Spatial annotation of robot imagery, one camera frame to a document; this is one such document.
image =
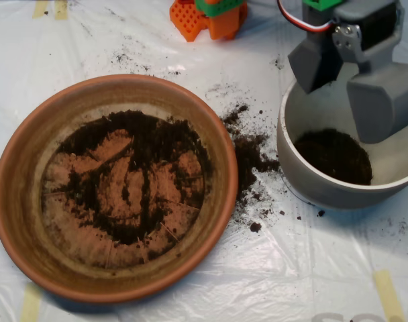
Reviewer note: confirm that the dark brown debris chunk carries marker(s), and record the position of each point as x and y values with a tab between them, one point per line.
256	227

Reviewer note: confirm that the terracotta plant saucer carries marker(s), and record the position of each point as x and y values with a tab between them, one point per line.
23	234

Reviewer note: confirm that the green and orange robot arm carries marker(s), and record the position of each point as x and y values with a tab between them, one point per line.
220	23

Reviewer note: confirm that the beige masking tape strip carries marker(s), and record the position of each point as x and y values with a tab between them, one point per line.
388	295
61	9
358	7
31	305
39	8

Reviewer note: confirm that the dark soil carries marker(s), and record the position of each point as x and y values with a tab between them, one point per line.
150	134
335	161

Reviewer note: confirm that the spilled soil pile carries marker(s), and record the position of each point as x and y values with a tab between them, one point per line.
251	157

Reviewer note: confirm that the white ceramic pot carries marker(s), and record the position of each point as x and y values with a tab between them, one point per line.
298	177

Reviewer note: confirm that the clear plastic cover sheet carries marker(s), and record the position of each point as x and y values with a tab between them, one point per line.
291	268

